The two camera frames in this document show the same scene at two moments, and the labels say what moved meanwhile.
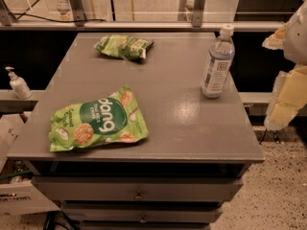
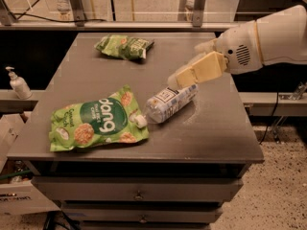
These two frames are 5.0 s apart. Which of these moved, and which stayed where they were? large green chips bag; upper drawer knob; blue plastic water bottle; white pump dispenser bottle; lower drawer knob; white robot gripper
Moved: white robot gripper; blue plastic water bottle
Stayed: lower drawer knob; upper drawer knob; large green chips bag; white pump dispenser bottle
